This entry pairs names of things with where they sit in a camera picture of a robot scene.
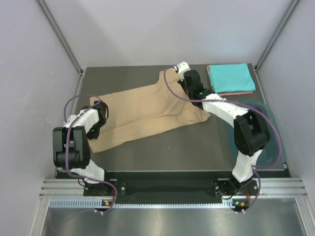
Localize folded turquoise t shirt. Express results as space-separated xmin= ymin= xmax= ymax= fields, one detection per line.
xmin=208 ymin=63 xmax=256 ymax=93

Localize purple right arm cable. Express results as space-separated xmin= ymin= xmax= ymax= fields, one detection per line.
xmin=163 ymin=65 xmax=283 ymax=214

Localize aluminium corner post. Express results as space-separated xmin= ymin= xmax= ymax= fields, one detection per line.
xmin=254 ymin=0 xmax=302 ymax=71
xmin=36 ymin=0 xmax=83 ymax=72

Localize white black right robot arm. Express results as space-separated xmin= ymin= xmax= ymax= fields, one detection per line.
xmin=178 ymin=69 xmax=271 ymax=195

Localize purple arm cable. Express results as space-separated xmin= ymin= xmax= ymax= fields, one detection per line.
xmin=163 ymin=65 xmax=283 ymax=214
xmin=63 ymin=95 xmax=118 ymax=217

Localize aluminium front frame rail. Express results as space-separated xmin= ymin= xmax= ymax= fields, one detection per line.
xmin=39 ymin=178 xmax=308 ymax=198

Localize beige t shirt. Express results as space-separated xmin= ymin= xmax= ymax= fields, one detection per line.
xmin=89 ymin=69 xmax=211 ymax=153

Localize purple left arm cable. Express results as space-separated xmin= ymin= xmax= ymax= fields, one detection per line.
xmin=63 ymin=95 xmax=118 ymax=217

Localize grey slotted cable duct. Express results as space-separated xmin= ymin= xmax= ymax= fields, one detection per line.
xmin=49 ymin=198 xmax=246 ymax=209

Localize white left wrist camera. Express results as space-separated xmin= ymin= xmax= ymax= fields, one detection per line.
xmin=64 ymin=115 xmax=77 ymax=127

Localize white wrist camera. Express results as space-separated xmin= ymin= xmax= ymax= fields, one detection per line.
xmin=64 ymin=115 xmax=77 ymax=127
xmin=173 ymin=61 xmax=191 ymax=81

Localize right aluminium corner post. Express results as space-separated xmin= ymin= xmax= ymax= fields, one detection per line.
xmin=254 ymin=0 xmax=302 ymax=71

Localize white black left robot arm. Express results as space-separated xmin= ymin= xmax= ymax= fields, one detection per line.
xmin=53 ymin=101 xmax=112 ymax=196

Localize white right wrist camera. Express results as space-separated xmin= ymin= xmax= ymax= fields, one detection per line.
xmin=173 ymin=61 xmax=191 ymax=81

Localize left aluminium corner post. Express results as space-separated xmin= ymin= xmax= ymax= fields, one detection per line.
xmin=36 ymin=0 xmax=83 ymax=72

